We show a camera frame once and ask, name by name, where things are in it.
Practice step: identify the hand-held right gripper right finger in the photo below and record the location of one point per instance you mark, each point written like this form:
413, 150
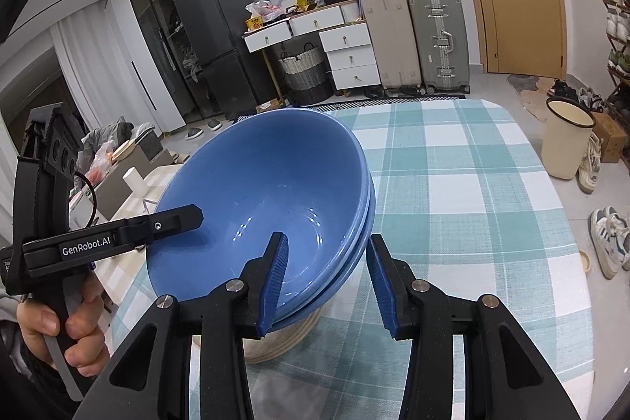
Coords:
384, 287

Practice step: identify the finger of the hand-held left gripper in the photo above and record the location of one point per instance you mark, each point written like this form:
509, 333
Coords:
167, 223

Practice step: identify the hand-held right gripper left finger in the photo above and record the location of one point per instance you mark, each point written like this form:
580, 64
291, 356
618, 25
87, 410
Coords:
275, 287

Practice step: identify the blue bowl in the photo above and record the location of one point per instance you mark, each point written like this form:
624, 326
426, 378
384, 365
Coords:
344, 273
256, 184
325, 308

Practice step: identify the cream plate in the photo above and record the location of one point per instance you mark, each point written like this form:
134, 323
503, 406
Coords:
305, 324
275, 351

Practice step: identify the person's left hand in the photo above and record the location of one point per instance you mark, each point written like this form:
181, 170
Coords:
88, 331

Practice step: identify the white cylinder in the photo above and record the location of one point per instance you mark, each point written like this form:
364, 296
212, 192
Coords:
134, 181

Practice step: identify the grey storage box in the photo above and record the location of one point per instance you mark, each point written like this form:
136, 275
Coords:
147, 148

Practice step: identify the grey slipper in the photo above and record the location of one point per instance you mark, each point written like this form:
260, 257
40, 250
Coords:
214, 124
194, 134

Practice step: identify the white wardrobe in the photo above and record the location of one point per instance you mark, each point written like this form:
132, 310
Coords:
142, 90

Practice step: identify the white curtain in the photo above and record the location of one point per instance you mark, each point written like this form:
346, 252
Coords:
83, 70

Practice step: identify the small cardboard box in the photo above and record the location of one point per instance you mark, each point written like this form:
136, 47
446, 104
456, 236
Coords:
269, 106

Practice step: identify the glass door cabinet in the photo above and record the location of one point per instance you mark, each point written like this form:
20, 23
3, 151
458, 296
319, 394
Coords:
157, 36

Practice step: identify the dark grey fridge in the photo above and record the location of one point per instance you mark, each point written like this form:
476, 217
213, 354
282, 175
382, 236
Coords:
221, 31

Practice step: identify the woven laundry basket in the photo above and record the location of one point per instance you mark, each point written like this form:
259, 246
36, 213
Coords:
305, 75

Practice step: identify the small beige dish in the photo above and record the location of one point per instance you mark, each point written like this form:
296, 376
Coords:
585, 262

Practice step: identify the white green sneaker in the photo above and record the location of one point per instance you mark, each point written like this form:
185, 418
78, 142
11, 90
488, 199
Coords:
621, 233
603, 248

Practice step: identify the cream trash bin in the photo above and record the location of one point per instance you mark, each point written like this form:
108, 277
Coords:
566, 149

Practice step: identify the white pink plastic bag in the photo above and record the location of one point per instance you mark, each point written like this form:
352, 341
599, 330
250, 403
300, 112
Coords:
266, 11

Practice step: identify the white drawer unit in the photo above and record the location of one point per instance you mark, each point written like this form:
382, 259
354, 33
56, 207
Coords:
350, 56

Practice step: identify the silver suitcase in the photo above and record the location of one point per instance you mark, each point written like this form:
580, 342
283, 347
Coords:
428, 51

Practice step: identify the grey patterned door mat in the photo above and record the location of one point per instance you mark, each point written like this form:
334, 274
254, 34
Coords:
531, 93

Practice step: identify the white desk with drawers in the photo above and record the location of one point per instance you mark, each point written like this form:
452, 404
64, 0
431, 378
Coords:
310, 24

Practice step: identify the beige suitcase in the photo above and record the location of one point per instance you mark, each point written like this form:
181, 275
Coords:
389, 41

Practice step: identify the yellow packets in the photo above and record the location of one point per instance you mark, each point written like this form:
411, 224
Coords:
306, 1

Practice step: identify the brown cardboard box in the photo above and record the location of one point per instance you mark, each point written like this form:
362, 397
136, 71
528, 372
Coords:
610, 139

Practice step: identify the wooden shoe rack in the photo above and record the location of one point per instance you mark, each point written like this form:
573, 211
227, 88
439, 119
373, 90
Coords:
621, 93

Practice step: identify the rows of shoes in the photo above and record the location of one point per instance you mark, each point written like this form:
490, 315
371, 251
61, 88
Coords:
615, 24

